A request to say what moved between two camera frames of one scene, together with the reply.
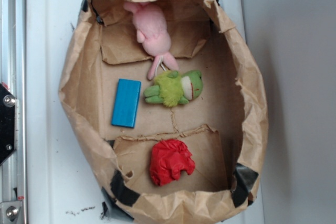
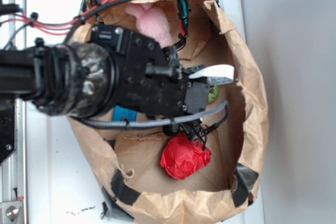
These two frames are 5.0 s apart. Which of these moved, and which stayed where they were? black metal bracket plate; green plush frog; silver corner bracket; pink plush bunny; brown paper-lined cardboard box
Moved: green plush frog
Stayed: silver corner bracket; black metal bracket plate; pink plush bunny; brown paper-lined cardboard box
